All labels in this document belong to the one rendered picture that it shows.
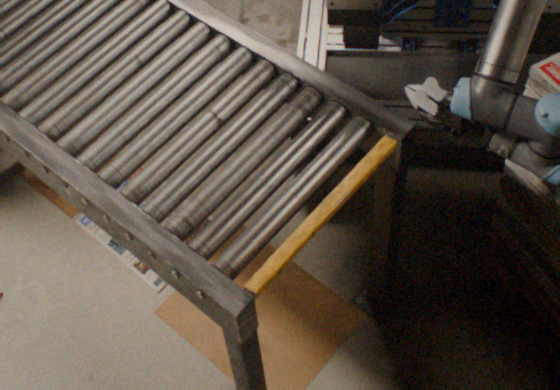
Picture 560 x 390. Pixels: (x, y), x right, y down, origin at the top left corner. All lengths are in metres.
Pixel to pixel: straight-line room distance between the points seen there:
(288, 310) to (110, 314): 0.50
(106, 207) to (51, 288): 0.91
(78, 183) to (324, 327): 0.94
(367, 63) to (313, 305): 0.76
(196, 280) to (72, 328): 0.96
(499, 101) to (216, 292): 0.63
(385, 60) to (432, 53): 0.14
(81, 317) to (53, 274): 0.17
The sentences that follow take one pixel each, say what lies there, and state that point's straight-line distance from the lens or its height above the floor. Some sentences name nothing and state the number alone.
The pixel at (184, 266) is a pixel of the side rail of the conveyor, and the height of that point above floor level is 0.80.
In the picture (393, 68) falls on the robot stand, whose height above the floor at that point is 0.21.
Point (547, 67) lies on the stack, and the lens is 1.87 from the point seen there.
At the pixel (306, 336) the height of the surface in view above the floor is 0.00.
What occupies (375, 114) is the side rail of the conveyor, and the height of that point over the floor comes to 0.80.
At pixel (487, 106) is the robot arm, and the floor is 0.91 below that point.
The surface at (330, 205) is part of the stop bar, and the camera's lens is 1.62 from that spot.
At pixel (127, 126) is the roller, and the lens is 1.81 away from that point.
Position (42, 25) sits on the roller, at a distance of 2.07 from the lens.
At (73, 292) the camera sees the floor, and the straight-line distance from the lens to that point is 2.55.
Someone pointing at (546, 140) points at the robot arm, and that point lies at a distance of 1.67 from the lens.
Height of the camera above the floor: 2.20
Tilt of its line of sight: 52 degrees down
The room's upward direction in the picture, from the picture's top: 11 degrees counter-clockwise
